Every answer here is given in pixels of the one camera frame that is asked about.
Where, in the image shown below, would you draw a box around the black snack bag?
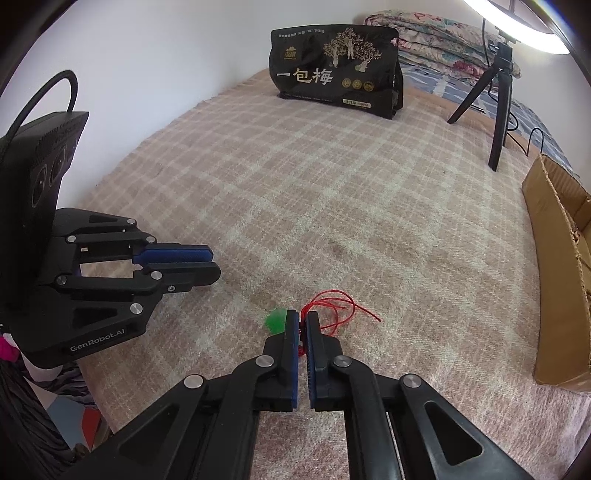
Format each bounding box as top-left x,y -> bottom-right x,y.
269,24 -> 400,120

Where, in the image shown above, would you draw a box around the black tripod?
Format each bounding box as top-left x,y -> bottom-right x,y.
447,39 -> 520,172

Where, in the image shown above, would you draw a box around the black cable with inline switch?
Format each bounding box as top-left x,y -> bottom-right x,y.
480,4 -> 555,155

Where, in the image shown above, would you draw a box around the black pouch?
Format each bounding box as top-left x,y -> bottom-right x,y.
390,62 -> 406,116

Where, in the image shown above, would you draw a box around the cardboard box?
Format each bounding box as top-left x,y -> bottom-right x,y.
522,154 -> 591,393

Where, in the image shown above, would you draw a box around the ring light on tripod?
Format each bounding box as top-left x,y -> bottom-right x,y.
397,48 -> 580,178

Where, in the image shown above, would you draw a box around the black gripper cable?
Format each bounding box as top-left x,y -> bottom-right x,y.
0,71 -> 79,139

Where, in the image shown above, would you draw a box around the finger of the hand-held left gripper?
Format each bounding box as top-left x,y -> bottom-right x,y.
54,262 -> 221,315
65,233 -> 214,267

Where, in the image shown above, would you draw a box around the dark striped cloth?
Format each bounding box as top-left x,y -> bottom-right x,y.
0,355 -> 93,467

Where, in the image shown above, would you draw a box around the colourful printed cloth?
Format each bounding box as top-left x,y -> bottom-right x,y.
46,397 -> 114,455

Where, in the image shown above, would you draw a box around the folded floral quilts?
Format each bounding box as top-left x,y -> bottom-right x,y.
365,10 -> 522,77

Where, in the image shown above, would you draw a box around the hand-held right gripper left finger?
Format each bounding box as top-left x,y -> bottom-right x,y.
60,309 -> 299,480

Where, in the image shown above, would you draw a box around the green pendant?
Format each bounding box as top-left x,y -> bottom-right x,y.
264,290 -> 382,358

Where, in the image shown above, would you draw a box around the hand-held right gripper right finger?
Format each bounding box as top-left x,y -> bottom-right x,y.
305,311 -> 539,480

